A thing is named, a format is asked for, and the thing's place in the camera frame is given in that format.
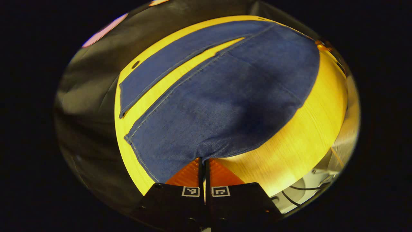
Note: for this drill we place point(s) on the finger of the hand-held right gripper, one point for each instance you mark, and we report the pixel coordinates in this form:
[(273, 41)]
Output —
[(322, 45)]

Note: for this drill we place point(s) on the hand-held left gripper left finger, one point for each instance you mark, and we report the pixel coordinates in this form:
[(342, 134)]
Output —
[(173, 203)]

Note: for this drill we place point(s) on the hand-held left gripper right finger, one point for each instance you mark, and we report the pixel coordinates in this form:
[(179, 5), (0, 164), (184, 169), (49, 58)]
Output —
[(238, 203)]

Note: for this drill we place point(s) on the blue jeans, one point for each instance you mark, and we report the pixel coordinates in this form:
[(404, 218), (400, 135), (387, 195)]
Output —
[(225, 96)]

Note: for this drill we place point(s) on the black backdrop cloth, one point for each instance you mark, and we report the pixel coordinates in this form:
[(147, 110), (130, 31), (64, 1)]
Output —
[(83, 96)]

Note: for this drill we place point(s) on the black table grommet hole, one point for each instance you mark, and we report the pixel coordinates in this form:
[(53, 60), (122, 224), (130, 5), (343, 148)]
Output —
[(135, 64)]

